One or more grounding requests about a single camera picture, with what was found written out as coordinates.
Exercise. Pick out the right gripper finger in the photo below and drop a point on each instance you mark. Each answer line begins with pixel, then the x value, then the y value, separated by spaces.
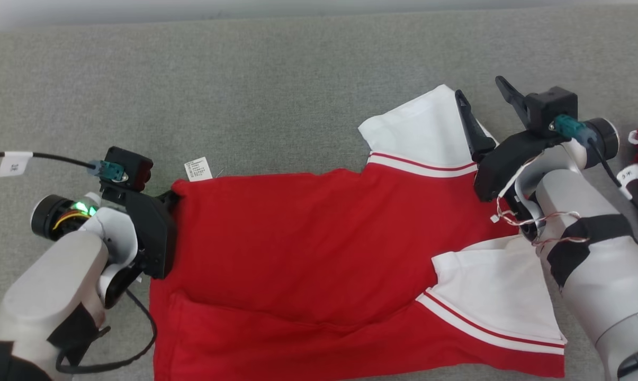
pixel 476 135
pixel 514 100

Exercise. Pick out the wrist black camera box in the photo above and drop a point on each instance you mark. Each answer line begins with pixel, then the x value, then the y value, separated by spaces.
pixel 551 106
pixel 131 164

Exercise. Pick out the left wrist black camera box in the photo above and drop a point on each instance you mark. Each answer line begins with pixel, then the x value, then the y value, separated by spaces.
pixel 131 164

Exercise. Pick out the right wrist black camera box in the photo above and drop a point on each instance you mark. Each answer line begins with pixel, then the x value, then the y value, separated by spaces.
pixel 551 106

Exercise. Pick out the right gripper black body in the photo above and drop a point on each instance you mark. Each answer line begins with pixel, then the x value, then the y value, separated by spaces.
pixel 501 166

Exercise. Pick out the grey fabric sofa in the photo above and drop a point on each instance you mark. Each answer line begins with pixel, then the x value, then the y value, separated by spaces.
pixel 244 79

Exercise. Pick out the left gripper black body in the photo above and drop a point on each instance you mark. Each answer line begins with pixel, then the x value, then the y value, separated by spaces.
pixel 152 233

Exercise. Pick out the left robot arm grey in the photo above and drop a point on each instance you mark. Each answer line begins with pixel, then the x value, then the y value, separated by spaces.
pixel 48 291

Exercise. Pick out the red white-sleeved t-shirt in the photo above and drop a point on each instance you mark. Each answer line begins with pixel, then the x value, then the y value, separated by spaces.
pixel 308 248

